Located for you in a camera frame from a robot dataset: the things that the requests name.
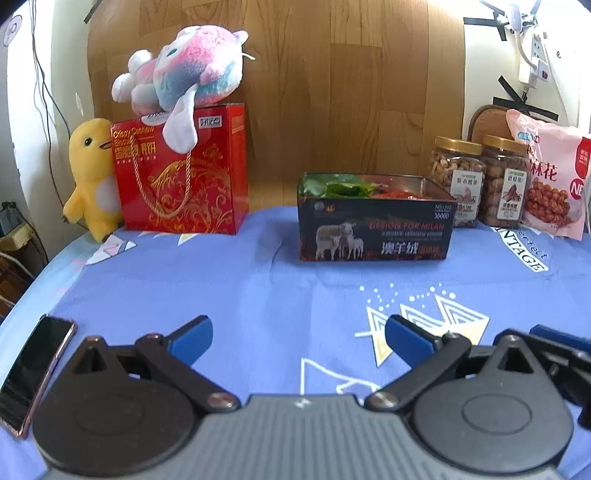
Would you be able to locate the cluttered side shelf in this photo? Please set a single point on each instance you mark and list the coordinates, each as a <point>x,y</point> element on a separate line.
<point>16,240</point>

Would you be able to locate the gold-lid jar pale nuts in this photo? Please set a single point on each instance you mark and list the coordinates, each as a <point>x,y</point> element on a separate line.
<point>455,180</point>

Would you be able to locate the red snack packet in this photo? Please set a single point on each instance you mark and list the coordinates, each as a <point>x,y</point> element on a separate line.
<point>397,189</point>

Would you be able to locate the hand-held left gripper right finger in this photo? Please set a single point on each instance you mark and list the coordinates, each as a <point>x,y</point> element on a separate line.
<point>408,341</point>

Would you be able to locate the dark metal tin box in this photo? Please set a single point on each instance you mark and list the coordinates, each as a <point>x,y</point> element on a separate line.
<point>369,235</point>

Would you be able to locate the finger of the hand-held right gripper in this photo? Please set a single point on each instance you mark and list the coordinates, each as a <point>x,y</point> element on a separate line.
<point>558,333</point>
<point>572,364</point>

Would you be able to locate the yellow plush duck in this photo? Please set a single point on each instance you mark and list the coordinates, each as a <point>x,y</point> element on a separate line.
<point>92,175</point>

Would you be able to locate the green snack packet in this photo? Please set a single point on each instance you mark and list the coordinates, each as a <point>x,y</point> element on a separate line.
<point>341,187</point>

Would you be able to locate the red gift box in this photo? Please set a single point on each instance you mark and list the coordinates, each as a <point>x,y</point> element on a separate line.
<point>217,152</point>

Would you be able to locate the gold-lid jar dark nuts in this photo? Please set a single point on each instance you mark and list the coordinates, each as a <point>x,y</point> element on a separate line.
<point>505,184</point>

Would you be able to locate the black tape strip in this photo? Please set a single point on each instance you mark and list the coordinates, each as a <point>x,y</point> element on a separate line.
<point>510,86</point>
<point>482,21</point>
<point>526,108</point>
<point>502,32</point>
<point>93,11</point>

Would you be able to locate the small white wall device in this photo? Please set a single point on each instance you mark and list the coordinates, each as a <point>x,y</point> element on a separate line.
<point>519,21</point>

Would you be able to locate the pink snack bag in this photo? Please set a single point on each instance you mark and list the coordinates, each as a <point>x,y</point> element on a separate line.
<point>554,180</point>

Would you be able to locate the white round wall device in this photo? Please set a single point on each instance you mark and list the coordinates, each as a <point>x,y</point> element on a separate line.
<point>10,30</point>

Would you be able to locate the pink and blue plush toy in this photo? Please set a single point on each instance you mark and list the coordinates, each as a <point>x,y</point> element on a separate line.
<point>184,69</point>

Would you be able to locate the black smartphone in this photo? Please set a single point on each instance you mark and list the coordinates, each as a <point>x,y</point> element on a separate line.
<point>32,369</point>

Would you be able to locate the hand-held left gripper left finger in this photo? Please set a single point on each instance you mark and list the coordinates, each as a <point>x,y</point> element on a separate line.
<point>191,339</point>

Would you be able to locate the brown rounded wooden board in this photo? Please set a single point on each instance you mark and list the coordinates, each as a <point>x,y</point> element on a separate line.
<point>489,122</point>

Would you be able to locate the blue printed bedsheet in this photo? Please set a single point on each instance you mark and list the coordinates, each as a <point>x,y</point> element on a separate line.
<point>231,286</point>

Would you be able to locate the wood-pattern wall panel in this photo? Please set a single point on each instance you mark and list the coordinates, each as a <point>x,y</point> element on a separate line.
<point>323,92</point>

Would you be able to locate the white power strip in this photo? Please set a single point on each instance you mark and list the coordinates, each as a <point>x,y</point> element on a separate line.
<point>534,60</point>

